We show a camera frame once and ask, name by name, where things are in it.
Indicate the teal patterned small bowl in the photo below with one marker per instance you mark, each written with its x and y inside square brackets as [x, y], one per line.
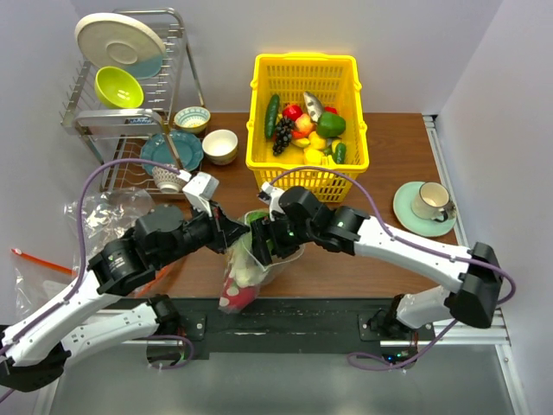
[192, 119]

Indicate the crumpled clear plastic bag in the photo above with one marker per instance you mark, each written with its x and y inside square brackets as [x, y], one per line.
[106, 216]

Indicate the metal dish rack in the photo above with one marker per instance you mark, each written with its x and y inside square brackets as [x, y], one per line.
[120, 134]

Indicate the red toy dragon fruit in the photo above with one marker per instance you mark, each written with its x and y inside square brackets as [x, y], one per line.
[234, 298]

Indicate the teal scalloped plate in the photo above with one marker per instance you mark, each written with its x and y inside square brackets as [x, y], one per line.
[188, 147]

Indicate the grey toy fish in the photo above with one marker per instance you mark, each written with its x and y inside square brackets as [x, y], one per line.
[314, 107]

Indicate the black toy grapes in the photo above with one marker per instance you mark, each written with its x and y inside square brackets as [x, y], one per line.
[283, 135]

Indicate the dotted clear zip bag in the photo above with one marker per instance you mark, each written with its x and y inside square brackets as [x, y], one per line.
[275, 268]

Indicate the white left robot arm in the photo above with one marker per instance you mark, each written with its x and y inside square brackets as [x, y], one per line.
[36, 350]

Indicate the mint green saucer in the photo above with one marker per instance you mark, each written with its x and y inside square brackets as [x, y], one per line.
[426, 228]

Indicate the green toy lettuce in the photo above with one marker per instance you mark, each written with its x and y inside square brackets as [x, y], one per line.
[242, 265]

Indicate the green bell pepper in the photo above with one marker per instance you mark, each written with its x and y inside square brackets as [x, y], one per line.
[330, 125]

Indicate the long dark cucumber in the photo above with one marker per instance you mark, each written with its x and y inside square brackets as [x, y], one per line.
[271, 114]

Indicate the lime green bowl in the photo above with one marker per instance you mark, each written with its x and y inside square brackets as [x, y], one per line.
[117, 89]

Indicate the patterned grey bowl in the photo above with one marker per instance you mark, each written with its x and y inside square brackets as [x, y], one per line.
[167, 182]

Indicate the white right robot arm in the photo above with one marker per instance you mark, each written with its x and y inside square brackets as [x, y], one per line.
[468, 279]

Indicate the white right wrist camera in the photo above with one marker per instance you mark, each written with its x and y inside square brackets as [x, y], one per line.
[271, 195]

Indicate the cream speckled mug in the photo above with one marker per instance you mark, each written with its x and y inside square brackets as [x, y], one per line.
[433, 202]

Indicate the yellow toy fruit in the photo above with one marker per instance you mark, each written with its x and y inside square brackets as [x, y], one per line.
[316, 142]

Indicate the cream ceramic bowl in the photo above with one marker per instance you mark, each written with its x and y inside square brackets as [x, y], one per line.
[220, 147]

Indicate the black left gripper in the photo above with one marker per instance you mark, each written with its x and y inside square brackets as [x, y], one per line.
[223, 227]

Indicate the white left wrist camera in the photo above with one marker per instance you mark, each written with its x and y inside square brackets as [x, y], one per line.
[199, 190]

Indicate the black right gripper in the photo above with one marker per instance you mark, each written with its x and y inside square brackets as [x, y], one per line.
[264, 229]

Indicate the small green cucumber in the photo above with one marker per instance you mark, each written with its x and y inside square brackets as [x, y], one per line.
[339, 152]

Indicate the large cream blue plate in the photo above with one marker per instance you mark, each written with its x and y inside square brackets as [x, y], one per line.
[116, 40]

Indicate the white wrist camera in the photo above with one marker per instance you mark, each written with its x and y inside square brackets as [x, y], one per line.
[271, 195]
[199, 190]

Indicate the toy peach apple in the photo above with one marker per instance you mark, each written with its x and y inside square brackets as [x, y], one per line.
[304, 124]

